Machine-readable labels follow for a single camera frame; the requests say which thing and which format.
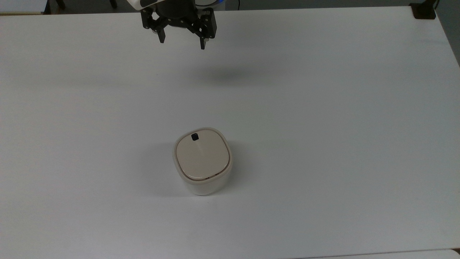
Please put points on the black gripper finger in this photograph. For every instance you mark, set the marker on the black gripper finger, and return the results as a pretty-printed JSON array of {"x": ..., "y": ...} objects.
[
  {"x": 150, "y": 19},
  {"x": 209, "y": 23}
]

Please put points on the beige lidded trash bin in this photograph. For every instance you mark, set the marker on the beige lidded trash bin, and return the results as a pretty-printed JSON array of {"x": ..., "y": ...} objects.
[{"x": 202, "y": 158}]

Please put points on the dark chair leg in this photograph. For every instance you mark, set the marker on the dark chair leg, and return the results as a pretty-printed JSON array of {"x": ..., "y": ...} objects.
[
  {"x": 113, "y": 3},
  {"x": 60, "y": 3}
]

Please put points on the pale table with beige edge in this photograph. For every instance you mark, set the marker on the pale table with beige edge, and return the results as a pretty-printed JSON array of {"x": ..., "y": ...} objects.
[{"x": 21, "y": 6}]

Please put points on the black table clamp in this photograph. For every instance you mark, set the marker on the black table clamp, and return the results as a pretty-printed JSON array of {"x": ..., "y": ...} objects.
[{"x": 424, "y": 10}]

